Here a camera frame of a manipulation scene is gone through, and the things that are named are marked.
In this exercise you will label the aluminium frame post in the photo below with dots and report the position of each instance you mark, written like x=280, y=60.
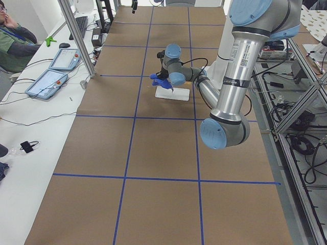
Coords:
x=73, y=27

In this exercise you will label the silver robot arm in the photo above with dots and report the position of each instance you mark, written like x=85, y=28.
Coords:
x=253, y=24

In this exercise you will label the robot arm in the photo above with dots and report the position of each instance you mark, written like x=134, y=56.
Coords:
x=153, y=3

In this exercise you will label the black keyboard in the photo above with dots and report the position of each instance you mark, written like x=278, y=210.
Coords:
x=82, y=23

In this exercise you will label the white wooden towel rack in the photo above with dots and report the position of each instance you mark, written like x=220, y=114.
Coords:
x=180, y=94

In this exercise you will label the near blue teach pendant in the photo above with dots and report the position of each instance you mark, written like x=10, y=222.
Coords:
x=49, y=82

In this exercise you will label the blue grey microfibre towel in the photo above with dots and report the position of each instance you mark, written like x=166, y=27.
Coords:
x=164, y=83

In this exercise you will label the white wire basket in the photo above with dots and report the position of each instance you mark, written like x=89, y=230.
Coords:
x=276, y=55

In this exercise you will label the black computer mouse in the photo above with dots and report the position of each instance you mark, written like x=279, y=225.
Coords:
x=64, y=45

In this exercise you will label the small black device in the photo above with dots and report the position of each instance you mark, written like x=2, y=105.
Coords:
x=26, y=147

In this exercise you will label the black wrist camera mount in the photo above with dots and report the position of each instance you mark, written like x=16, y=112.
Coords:
x=161, y=55

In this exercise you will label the black power adapter box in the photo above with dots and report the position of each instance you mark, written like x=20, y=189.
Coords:
x=96, y=37

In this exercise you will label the far blue teach pendant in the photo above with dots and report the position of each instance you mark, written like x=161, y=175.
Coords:
x=66, y=59

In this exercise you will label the blue teach pendant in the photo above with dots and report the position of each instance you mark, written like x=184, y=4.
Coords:
x=49, y=82
x=66, y=59

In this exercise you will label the white pedestal column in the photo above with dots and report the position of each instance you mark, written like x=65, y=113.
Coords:
x=218, y=68

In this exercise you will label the person in green shirt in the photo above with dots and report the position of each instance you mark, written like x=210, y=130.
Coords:
x=18, y=44

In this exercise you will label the aluminium frame table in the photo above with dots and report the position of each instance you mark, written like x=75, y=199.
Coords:
x=289, y=98

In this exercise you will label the green object on desk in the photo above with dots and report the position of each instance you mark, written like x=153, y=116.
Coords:
x=49, y=40

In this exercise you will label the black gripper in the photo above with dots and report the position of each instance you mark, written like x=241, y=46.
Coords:
x=162, y=74
x=135, y=4

